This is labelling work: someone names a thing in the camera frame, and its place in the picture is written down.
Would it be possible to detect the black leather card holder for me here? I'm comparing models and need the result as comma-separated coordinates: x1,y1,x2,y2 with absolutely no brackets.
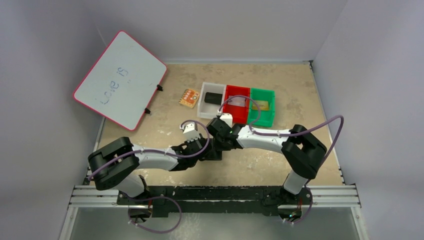
198,146,223,161

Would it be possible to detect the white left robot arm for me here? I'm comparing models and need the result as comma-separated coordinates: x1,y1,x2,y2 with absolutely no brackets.
88,137,213,205

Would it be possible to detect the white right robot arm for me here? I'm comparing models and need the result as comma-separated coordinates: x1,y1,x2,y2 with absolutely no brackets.
206,117,327,204

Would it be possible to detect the clear card in red bin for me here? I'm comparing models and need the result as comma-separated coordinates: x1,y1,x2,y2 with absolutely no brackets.
227,96,246,108

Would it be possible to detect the orange card pack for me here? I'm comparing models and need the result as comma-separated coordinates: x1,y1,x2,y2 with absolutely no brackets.
178,88,200,108

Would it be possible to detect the gold card in green bin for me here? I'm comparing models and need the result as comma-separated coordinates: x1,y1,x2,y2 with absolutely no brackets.
251,100,270,111

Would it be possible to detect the red plastic bin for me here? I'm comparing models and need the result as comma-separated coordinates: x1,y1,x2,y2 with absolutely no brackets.
222,85,251,124

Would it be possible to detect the black object in white bin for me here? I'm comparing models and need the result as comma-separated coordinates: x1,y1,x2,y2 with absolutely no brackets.
204,92,223,106

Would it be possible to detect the white plastic bin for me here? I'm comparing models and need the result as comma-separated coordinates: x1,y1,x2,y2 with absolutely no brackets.
197,82,227,119

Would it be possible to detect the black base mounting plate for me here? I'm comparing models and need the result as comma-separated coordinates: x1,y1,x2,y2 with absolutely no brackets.
117,185,313,222

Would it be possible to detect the green plastic bin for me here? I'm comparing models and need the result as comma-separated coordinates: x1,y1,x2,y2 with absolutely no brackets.
250,88,276,128

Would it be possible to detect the pink framed whiteboard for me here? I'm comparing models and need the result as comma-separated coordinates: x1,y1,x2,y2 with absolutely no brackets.
73,31,167,131

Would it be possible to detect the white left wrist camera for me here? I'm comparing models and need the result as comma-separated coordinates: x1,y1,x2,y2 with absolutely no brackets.
180,121,201,142

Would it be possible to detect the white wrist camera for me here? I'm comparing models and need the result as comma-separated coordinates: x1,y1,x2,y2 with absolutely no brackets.
180,121,201,142
217,112,233,127

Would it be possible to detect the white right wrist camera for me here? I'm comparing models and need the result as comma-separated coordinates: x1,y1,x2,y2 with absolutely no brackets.
217,112,233,127

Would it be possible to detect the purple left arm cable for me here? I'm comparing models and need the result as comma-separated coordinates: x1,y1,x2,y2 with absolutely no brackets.
87,119,212,182

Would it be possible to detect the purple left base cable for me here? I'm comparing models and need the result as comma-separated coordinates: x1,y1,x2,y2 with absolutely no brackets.
127,194,184,235

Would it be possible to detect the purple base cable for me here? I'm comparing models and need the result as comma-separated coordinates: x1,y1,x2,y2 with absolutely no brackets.
281,187,315,226
127,194,184,235

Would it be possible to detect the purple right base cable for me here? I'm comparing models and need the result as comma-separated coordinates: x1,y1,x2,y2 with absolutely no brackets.
281,187,315,226

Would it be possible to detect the aluminium rail frame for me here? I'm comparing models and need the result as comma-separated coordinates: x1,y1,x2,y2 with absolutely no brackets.
60,185,369,240

